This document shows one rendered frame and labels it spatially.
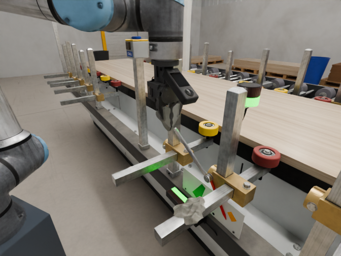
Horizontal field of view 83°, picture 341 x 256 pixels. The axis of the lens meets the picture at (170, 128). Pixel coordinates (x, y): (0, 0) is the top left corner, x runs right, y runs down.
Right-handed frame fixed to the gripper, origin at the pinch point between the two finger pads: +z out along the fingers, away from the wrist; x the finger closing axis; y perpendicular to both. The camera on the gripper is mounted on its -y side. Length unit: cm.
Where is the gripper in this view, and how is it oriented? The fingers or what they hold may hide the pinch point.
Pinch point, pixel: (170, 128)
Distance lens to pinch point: 59.9
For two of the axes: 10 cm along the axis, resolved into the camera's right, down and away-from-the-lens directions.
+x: -8.1, 2.6, -5.3
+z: 0.0, 9.0, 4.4
